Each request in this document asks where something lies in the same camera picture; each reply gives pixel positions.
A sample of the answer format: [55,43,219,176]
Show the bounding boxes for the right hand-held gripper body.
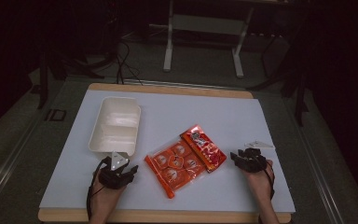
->
[233,140,276,174]

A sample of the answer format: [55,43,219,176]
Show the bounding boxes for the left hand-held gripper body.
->
[97,151,135,190]

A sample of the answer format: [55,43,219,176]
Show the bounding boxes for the person's right hand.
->
[241,159,275,202]

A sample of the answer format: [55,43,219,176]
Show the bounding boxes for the person's left hand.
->
[90,170,128,210]

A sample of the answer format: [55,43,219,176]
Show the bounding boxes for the white divided plastic container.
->
[88,96,142,157]

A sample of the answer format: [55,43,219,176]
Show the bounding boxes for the orange snack packet bag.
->
[144,124,227,200]

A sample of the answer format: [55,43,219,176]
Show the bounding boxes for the white table sheet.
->
[38,89,296,214]

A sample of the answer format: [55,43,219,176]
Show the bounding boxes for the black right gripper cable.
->
[264,160,276,201]

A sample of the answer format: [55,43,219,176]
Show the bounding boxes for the black floor cables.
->
[114,40,145,86]

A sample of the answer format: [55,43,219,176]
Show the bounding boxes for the white metal stand frame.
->
[162,0,256,79]

